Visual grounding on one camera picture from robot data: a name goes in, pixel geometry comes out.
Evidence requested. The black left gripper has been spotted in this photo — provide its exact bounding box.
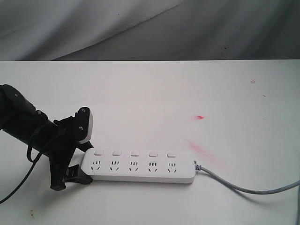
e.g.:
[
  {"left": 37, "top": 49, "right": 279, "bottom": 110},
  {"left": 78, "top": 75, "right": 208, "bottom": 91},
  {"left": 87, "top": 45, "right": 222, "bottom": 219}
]
[{"left": 49, "top": 118, "right": 93, "bottom": 190}]

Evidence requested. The white five-outlet power strip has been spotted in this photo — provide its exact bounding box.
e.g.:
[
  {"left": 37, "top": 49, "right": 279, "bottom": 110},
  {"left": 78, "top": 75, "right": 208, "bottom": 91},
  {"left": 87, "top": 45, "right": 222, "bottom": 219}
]
[{"left": 81, "top": 148, "right": 196, "bottom": 184}]

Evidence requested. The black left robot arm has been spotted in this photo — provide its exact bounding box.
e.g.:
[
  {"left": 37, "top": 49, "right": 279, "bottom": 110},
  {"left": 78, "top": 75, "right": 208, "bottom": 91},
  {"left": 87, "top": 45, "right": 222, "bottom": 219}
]
[{"left": 0, "top": 84, "right": 93, "bottom": 191}]

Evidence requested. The grey backdrop cloth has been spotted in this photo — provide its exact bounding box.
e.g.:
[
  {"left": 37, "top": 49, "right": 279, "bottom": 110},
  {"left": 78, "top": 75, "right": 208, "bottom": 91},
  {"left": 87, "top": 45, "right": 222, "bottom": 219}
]
[{"left": 0, "top": 0, "right": 300, "bottom": 61}]

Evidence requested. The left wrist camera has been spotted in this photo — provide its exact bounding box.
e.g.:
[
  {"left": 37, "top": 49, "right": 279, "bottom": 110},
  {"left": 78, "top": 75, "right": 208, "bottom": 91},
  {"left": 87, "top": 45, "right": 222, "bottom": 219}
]
[{"left": 75, "top": 107, "right": 93, "bottom": 144}]

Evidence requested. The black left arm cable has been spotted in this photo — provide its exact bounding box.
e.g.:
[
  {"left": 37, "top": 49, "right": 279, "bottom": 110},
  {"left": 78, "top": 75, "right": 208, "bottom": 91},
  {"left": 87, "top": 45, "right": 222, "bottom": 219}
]
[{"left": 0, "top": 121, "right": 65, "bottom": 204}]

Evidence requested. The grey power cable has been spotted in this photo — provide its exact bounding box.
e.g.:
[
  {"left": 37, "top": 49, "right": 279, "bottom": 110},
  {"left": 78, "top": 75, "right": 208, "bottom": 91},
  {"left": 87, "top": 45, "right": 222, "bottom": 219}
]
[{"left": 193, "top": 160, "right": 300, "bottom": 195}]

